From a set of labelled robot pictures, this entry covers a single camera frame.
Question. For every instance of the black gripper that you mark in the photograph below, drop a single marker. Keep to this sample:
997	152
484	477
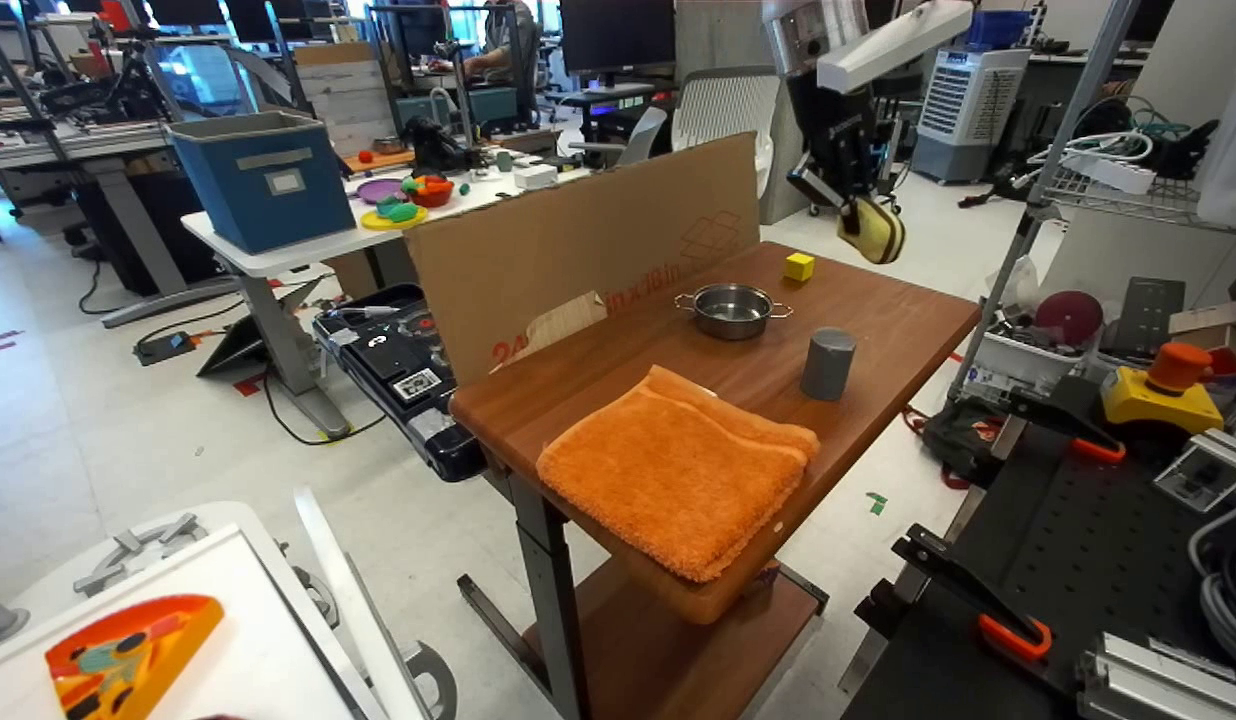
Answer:
838	144

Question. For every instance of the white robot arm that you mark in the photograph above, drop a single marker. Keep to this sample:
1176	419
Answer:
830	58

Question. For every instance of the small metal pot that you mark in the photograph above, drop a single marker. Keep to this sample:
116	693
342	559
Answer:
731	308

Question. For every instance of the red toy bowl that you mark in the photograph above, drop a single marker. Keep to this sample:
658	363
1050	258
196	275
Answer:
428	189

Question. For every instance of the green toy plate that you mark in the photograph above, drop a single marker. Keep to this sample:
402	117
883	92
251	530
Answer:
398	210

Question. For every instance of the yellow cube block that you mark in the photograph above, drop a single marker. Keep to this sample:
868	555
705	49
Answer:
797	265

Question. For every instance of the white portable air cooler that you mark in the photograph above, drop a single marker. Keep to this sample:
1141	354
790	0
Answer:
966	110

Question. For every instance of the grey cylinder cup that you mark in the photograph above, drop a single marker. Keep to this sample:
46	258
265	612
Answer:
826	366

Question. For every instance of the black computer monitor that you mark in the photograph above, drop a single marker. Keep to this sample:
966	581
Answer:
614	34

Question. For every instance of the dark red disc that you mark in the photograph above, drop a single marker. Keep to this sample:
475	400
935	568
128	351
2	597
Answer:
1069	319

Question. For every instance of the black orange clamp upper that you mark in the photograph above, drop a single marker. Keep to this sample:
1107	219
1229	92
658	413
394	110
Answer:
1085	438

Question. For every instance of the black orange clamp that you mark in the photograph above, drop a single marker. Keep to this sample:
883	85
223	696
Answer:
1085	438
1001	627

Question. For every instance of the folded orange towel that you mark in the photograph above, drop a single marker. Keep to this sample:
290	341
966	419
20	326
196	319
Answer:
676	472

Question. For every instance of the brown cardboard sheet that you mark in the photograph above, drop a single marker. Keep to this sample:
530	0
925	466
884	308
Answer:
626	233

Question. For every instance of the yellow emergency stop button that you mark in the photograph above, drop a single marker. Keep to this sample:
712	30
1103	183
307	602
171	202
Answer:
1166	394

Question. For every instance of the black orange clamp lower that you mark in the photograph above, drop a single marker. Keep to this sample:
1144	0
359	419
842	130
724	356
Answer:
1001	627

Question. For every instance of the black case on floor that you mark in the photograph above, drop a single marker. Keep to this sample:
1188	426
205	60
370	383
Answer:
389	351

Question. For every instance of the blue storage bin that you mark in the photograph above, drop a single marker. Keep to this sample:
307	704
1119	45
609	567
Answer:
265	183

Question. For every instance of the white side table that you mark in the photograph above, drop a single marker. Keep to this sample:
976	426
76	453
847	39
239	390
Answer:
290	346

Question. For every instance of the orange patterned plastic piece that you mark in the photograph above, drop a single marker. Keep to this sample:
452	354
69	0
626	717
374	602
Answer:
127	660

